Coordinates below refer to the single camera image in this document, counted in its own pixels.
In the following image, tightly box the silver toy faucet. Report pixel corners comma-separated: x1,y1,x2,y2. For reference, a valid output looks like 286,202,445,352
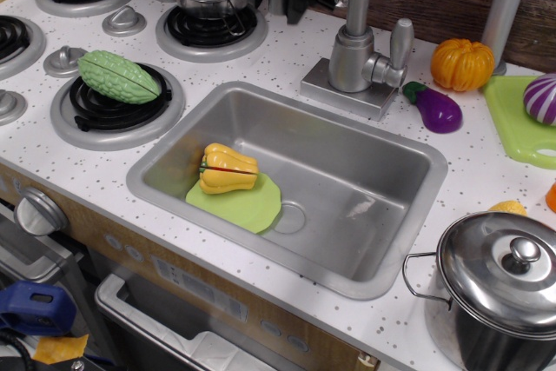
301,0,414,121

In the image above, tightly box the back right stove burner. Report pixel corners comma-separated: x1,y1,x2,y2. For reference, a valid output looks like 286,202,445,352
156,6,268,63

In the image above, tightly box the silver stove knob upper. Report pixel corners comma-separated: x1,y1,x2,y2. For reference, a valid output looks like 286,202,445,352
102,5,147,37

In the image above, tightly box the orange toy pumpkin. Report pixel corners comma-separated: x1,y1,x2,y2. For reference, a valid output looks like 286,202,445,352
430,38,495,92

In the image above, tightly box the green toy bitter gourd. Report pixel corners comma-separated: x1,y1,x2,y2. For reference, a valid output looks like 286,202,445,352
77,50,161,105

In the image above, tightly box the yellow toy bell pepper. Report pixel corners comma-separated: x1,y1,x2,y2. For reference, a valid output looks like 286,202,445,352
199,142,260,195

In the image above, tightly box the purple toy eggplant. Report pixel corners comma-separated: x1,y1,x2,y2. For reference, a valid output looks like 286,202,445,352
402,82,463,134

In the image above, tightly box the stainless steel sink basin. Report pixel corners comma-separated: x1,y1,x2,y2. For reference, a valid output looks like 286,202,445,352
127,82,447,300

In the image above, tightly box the silver vertical pole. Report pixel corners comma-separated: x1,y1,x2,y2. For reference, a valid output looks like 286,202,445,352
481,0,521,76

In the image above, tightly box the light green round plate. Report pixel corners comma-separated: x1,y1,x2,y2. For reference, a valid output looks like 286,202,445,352
185,173,281,234

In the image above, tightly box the silver stove knob middle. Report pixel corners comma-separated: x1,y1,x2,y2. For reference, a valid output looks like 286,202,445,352
43,45,87,78

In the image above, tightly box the front right stove burner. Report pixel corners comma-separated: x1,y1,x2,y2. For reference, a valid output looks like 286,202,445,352
50,64,185,151

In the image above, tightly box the front left stove burner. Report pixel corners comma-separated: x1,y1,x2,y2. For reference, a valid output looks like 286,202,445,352
1,15,46,80

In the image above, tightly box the purple striped toy onion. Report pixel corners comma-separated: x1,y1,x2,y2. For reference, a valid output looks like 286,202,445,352
523,73,555,126

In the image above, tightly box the light green cutting board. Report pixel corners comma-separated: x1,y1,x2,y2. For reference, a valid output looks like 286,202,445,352
481,76,555,170

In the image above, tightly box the silver stove knob lower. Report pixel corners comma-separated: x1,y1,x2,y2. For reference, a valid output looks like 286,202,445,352
0,89,27,126

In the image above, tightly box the yellow toy lemon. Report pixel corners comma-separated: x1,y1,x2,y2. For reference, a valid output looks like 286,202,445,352
488,200,527,216

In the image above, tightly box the silver oven dial knob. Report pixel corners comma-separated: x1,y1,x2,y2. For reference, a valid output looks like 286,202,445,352
14,187,69,236

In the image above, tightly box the orange toy piece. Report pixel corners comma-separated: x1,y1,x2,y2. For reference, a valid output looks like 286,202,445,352
545,183,556,212

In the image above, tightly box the silver dishwasher door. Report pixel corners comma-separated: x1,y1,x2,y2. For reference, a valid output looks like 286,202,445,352
95,273,300,370

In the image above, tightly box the large steel pot with lid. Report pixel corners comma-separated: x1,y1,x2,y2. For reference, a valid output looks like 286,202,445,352
422,211,555,370

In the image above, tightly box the blue clamp tool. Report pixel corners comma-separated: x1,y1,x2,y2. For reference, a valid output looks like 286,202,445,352
1,281,77,336

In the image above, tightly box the yellow tape piece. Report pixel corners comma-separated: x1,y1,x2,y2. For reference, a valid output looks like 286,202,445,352
32,335,89,365

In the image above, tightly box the silver oven door handle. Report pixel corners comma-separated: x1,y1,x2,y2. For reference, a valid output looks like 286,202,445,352
1,201,122,365

